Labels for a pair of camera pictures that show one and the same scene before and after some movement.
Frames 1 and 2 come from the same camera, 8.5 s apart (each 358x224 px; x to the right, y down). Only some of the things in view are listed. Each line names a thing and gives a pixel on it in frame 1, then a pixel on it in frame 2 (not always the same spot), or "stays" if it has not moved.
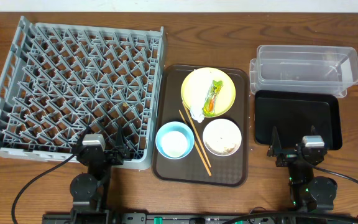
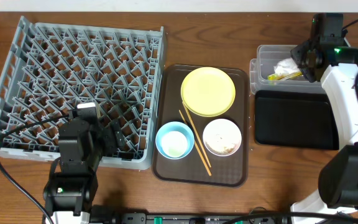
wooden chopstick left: (198, 148) stays
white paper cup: (174, 144) stays
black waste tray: (294, 112) stays
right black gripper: (287, 157) → (296, 54)
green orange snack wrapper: (209, 106) → (283, 76)
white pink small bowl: (222, 137) stays
